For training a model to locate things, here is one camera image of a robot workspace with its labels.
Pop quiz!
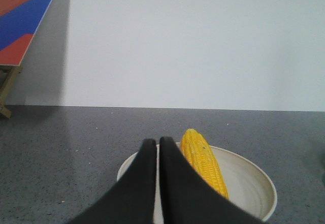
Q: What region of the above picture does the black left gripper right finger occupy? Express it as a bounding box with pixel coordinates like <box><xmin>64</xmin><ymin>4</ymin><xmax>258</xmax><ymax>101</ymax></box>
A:
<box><xmin>159</xmin><ymin>136</ymin><xmax>262</xmax><ymax>223</ymax></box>

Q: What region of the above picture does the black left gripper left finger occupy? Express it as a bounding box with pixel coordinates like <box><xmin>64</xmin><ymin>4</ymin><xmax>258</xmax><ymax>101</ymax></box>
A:
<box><xmin>69</xmin><ymin>139</ymin><xmax>156</xmax><ymax>223</ymax></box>

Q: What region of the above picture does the orange-yellow corn cob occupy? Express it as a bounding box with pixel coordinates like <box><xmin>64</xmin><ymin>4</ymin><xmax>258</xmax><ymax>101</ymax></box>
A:
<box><xmin>180</xmin><ymin>129</ymin><xmax>229</xmax><ymax>200</ymax></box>

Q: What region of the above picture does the white round plate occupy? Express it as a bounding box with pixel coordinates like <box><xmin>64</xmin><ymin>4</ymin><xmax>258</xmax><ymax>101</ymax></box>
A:
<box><xmin>116</xmin><ymin>143</ymin><xmax>278</xmax><ymax>224</ymax></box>

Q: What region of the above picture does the wooden easel stand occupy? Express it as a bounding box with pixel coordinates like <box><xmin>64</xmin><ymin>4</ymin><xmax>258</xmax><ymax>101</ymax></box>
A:
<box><xmin>1</xmin><ymin>65</ymin><xmax>23</xmax><ymax>118</ymax></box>

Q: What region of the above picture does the red blue striped board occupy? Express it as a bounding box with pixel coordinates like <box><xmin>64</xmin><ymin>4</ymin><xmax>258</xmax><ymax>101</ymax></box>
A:
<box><xmin>1</xmin><ymin>0</ymin><xmax>52</xmax><ymax>66</ymax></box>

